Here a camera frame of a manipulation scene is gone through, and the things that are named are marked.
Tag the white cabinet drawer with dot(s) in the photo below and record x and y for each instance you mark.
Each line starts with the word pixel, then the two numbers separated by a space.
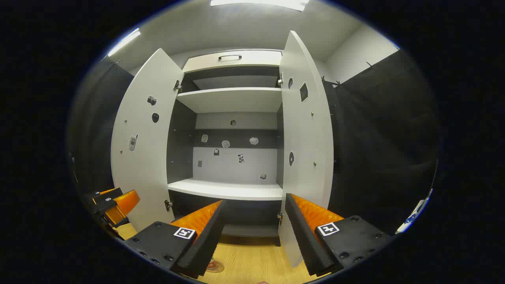
pixel 252 59

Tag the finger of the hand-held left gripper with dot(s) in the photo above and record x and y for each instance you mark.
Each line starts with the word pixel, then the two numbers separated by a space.
pixel 125 203

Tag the white desk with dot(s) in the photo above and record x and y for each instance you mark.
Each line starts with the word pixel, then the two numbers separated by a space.
pixel 410 219

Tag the white cabinet shelf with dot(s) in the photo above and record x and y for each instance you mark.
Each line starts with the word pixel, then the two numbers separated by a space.
pixel 229 189
pixel 232 98

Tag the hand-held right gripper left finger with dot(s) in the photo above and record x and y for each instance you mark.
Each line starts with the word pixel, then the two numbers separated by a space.
pixel 209 240

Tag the white cabinet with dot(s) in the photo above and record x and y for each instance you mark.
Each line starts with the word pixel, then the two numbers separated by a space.
pixel 181 150

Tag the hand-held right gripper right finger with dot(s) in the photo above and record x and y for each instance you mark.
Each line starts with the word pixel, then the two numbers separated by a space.
pixel 305 240

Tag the ceiling light panel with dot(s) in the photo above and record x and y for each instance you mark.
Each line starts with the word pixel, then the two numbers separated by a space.
pixel 124 41

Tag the white cabinet door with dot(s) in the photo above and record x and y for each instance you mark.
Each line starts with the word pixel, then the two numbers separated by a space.
pixel 146 177
pixel 305 138

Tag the black backdrop cloth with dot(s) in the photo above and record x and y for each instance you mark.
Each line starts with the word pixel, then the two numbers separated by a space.
pixel 386 138

